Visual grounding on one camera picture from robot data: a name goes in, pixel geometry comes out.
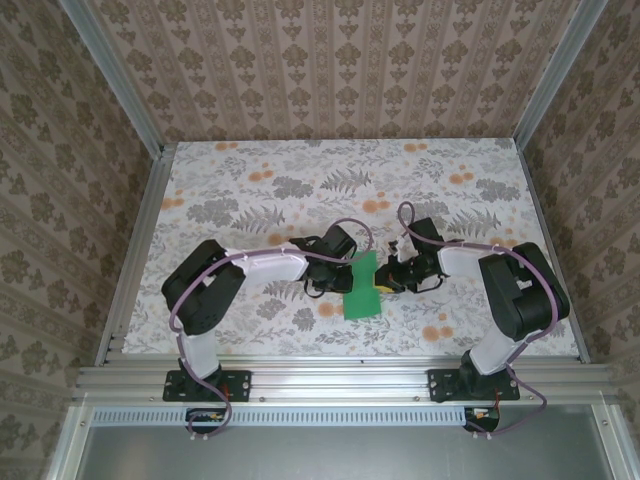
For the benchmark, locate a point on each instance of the aluminium table side rail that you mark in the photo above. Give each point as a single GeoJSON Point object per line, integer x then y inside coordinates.
{"type": "Point", "coordinates": [546, 225]}
{"type": "Point", "coordinates": [146, 225]}

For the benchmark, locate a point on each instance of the black power connector box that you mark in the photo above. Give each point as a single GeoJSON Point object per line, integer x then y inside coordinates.
{"type": "Point", "coordinates": [487, 424]}
{"type": "Point", "coordinates": [200, 422]}

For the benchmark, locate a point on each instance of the aluminium frame post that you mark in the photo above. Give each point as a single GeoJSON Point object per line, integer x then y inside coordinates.
{"type": "Point", "coordinates": [551, 75]}
{"type": "Point", "coordinates": [119, 75]}

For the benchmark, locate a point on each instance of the floral table cover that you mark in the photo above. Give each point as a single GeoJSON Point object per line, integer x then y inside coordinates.
{"type": "Point", "coordinates": [300, 165]}

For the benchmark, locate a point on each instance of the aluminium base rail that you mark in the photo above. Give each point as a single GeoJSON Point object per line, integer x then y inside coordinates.
{"type": "Point", "coordinates": [340, 382]}

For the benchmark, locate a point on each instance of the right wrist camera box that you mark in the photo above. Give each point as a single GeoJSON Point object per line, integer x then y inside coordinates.
{"type": "Point", "coordinates": [425, 231]}

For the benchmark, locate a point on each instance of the green paper sheet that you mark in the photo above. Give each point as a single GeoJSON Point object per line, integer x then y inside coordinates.
{"type": "Point", "coordinates": [362, 305]}

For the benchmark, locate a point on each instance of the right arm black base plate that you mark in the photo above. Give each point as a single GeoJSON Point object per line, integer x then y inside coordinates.
{"type": "Point", "coordinates": [440, 385]}

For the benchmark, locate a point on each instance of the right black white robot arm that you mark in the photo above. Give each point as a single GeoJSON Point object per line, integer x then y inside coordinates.
{"type": "Point", "coordinates": [525, 305]}

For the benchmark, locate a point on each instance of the grey metal panel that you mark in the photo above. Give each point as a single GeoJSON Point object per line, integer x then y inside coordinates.
{"type": "Point", "coordinates": [325, 455]}

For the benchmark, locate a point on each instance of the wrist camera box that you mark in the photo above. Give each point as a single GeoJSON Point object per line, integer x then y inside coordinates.
{"type": "Point", "coordinates": [425, 231]}
{"type": "Point", "coordinates": [340, 240]}

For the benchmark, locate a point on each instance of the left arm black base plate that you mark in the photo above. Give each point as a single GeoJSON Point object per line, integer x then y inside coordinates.
{"type": "Point", "coordinates": [240, 385]}

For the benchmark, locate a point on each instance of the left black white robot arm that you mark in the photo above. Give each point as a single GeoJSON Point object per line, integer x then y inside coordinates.
{"type": "Point", "coordinates": [200, 300]}

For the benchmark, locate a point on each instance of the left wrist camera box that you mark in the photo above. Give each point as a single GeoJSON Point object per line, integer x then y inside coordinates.
{"type": "Point", "coordinates": [340, 240]}

